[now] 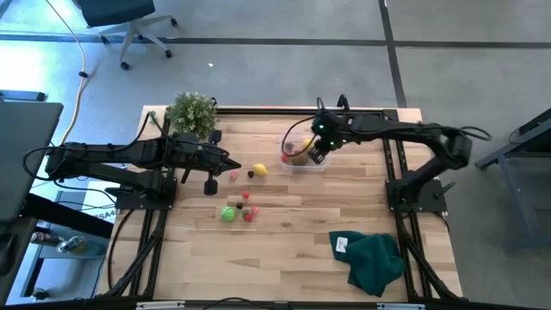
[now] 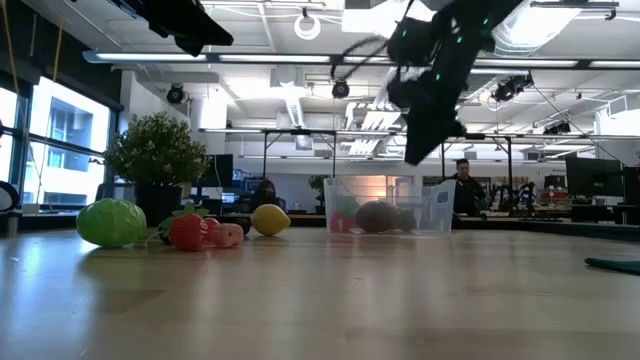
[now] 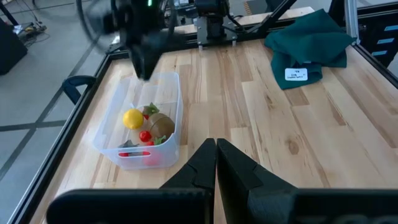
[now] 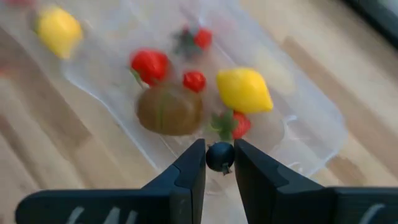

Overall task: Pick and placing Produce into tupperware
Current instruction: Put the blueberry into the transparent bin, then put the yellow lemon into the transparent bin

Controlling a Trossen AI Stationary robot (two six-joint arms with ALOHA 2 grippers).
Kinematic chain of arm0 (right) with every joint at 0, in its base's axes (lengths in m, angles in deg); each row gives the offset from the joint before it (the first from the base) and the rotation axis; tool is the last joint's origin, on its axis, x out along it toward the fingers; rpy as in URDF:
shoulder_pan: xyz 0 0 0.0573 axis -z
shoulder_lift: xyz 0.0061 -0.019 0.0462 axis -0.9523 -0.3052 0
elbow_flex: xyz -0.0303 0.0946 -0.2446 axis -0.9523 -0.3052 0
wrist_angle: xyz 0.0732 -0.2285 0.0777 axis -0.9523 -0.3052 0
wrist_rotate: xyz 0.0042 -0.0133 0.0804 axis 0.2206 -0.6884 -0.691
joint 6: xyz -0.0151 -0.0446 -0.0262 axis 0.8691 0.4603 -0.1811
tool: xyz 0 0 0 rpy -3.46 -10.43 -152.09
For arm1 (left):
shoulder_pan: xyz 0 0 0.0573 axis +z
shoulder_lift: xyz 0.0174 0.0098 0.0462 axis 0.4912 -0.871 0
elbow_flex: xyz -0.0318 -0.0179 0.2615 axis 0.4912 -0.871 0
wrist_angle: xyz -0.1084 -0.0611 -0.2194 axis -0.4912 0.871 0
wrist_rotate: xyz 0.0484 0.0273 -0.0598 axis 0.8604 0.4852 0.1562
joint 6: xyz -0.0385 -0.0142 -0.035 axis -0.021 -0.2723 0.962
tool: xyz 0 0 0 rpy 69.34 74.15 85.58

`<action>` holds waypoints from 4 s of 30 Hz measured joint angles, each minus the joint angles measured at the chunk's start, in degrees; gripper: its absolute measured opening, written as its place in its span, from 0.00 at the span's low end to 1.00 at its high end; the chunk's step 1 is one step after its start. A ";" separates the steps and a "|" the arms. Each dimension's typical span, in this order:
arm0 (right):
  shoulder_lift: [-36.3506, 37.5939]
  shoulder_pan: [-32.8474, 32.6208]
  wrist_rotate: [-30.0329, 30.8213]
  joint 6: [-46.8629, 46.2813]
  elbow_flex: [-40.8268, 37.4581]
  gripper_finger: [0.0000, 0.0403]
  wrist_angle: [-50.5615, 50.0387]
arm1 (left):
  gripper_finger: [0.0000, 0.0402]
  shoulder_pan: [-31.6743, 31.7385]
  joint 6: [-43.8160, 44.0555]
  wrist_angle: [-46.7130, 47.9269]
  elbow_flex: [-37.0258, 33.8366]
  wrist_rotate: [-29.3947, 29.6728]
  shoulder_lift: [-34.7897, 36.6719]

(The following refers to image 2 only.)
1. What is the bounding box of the pink toy raspberry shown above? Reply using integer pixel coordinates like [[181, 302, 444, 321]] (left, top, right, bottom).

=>
[[212, 222, 245, 249]]

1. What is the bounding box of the black background scaffold frame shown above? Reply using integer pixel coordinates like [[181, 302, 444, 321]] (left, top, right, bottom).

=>
[[260, 128, 514, 181]]

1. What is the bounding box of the dark green cloth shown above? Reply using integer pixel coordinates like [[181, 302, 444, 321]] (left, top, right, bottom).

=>
[[583, 256, 640, 276]]

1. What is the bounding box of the black round device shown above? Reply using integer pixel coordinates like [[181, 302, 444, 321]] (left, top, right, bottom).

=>
[[0, 179, 21, 214]]

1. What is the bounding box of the large red toy strawberry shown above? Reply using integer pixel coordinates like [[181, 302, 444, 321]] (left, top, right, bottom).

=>
[[328, 197, 359, 235]]

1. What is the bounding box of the person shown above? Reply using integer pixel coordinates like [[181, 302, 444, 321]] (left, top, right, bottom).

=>
[[446, 158, 489, 219], [249, 178, 287, 212]]

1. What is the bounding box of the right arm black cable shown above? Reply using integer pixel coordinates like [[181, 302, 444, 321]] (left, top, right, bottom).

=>
[[329, 33, 401, 81]]

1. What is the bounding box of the white hanging ring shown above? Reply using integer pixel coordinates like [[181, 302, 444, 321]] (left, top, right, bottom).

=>
[[293, 13, 322, 41]]

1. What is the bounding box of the potted green plant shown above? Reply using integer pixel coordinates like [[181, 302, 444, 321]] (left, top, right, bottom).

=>
[[103, 110, 210, 227]]

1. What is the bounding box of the clear plastic container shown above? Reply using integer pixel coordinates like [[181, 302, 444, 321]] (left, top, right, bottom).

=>
[[323, 177, 457, 238]]

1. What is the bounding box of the silver ventilation duct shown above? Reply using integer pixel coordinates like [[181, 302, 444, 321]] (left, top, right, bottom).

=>
[[492, 4, 584, 56]]

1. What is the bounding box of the strawberry with green leaves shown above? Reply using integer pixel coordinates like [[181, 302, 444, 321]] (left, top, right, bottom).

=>
[[397, 208, 417, 233]]

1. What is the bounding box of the long ceiling light bar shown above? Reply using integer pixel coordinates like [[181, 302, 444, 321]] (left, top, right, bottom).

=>
[[82, 49, 640, 70]]

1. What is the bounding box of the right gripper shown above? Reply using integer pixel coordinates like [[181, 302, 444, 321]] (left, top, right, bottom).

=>
[[387, 17, 481, 166]]

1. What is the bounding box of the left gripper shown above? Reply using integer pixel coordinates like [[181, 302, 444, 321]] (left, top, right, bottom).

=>
[[144, 0, 235, 57]]

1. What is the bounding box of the black computer monitor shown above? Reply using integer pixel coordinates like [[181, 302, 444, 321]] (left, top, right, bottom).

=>
[[564, 156, 624, 199], [199, 153, 235, 189]]

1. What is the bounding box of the yellow toy lemon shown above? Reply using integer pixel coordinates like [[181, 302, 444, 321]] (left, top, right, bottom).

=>
[[250, 203, 292, 237]]

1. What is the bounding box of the green toy cabbage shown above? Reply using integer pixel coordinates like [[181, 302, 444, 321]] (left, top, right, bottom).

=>
[[75, 198, 148, 249]]

